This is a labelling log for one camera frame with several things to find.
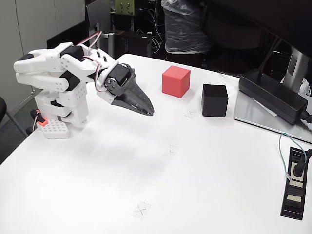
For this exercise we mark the black cube block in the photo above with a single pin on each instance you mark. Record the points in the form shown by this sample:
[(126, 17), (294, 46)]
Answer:
[(214, 102)]

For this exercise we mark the red cube block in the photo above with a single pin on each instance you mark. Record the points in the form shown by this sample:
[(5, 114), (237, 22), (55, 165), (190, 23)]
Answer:
[(174, 83)]

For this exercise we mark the clear tape X mark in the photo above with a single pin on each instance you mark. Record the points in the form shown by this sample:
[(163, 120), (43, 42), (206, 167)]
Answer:
[(190, 113), (141, 210), (171, 151)]

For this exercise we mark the black flat panel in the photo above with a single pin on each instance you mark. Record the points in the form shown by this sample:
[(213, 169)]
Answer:
[(73, 34)]

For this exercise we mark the green box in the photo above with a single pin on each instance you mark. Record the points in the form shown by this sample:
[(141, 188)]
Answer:
[(124, 7)]

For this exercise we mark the white perforated table clamp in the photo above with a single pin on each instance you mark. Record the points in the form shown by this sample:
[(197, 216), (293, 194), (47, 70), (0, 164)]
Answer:
[(56, 130)]

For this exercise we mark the black chair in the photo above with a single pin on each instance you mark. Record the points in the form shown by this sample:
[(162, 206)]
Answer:
[(2, 107)]

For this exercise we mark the black power adapter brick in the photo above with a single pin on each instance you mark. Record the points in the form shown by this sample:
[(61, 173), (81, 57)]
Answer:
[(270, 95)]

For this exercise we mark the black monitor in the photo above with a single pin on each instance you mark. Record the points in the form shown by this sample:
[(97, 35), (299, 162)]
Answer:
[(256, 17)]

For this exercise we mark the silver monitor stand neck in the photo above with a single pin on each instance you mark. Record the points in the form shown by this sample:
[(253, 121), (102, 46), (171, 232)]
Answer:
[(296, 65)]

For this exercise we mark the white crumpled paper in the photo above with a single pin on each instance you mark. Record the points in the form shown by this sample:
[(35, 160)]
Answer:
[(306, 87)]

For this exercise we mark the black power plug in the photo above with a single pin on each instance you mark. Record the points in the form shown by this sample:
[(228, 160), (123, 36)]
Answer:
[(298, 169)]

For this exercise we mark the black power strip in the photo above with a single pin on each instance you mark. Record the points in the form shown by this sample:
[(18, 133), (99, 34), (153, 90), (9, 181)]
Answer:
[(293, 200)]

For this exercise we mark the silver monitor base plate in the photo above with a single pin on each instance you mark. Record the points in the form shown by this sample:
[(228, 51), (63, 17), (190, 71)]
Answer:
[(248, 112)]

